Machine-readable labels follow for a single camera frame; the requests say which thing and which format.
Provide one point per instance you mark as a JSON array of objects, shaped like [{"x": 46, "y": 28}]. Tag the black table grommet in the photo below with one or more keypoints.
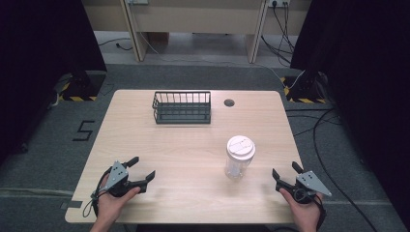
[{"x": 229, "y": 102}]

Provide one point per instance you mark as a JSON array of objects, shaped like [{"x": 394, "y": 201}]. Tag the black curtain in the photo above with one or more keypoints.
[
  {"x": 364, "y": 90},
  {"x": 45, "y": 64}
]

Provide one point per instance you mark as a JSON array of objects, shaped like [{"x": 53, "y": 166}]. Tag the person's left hand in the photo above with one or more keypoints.
[{"x": 113, "y": 203}]

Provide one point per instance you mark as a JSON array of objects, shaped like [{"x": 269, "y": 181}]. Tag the wall power socket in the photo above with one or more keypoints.
[{"x": 278, "y": 3}]

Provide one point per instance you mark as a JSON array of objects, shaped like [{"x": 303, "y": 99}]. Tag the beige wooden desk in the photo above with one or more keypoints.
[{"x": 196, "y": 22}]

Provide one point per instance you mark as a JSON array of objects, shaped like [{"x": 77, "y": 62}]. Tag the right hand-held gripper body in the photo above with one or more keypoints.
[{"x": 306, "y": 187}]

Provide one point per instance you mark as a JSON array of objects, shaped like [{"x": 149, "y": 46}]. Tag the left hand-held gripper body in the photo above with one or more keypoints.
[{"x": 116, "y": 180}]

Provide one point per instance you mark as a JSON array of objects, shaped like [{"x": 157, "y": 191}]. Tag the person's right hand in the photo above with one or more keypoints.
[{"x": 303, "y": 211}]

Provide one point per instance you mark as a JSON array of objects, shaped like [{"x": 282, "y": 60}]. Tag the clear jar with white lid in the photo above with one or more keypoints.
[{"x": 239, "y": 156}]

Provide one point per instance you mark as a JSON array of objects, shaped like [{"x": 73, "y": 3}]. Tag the grey tape strip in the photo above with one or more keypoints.
[{"x": 71, "y": 204}]

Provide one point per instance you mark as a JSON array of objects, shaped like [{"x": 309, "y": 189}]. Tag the black stand base with hazard tape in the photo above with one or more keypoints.
[
  {"x": 80, "y": 87},
  {"x": 303, "y": 90}
]

